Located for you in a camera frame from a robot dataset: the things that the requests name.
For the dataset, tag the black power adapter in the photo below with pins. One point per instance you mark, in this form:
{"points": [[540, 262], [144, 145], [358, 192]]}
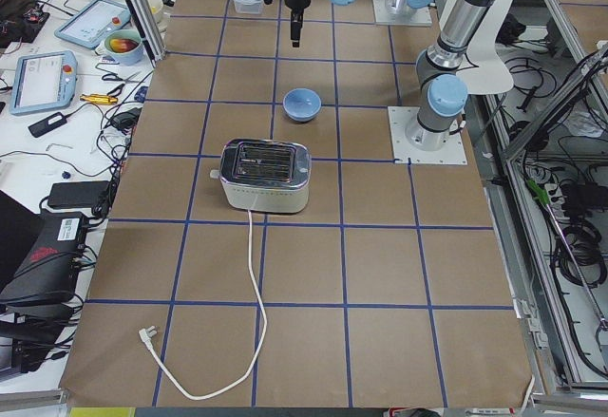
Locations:
{"points": [[48, 124]]}

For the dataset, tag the cream toaster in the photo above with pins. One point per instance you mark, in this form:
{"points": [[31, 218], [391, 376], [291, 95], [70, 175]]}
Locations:
{"points": [[264, 175]]}

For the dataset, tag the blue bowl with fruit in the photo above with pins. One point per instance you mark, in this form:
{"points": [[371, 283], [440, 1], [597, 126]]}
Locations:
{"points": [[125, 46]]}

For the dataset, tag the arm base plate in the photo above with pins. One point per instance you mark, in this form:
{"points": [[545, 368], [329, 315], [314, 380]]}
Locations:
{"points": [[412, 13], [412, 144]]}

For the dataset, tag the black scissors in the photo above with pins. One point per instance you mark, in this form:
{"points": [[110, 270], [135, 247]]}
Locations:
{"points": [[122, 82]]}

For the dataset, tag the aluminium frame post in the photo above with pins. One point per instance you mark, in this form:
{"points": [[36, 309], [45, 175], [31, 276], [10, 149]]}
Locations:
{"points": [[147, 27]]}

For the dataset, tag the teach pendant tablet far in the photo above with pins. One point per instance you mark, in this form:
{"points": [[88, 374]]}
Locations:
{"points": [[92, 24]]}

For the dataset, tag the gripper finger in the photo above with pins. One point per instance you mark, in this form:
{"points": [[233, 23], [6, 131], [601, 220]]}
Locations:
{"points": [[296, 27]]}

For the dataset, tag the orange handled tool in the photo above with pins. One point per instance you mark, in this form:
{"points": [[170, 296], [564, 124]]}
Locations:
{"points": [[99, 99]]}

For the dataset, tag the teach pendant tablet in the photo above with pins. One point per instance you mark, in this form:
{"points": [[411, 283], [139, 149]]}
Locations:
{"points": [[43, 82], [92, 24]]}

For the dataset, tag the white chair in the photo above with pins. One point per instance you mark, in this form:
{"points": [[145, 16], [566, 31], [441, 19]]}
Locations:
{"points": [[482, 70]]}

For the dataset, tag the teach pendant tablet near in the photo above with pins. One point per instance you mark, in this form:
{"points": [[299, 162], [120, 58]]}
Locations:
{"points": [[43, 82]]}

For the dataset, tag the beige bowl with lemon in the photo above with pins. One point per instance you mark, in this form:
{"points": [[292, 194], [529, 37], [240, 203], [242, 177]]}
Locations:
{"points": [[157, 9]]}

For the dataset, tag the black electronics box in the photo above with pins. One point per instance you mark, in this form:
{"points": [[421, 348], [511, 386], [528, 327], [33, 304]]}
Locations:
{"points": [[38, 258]]}

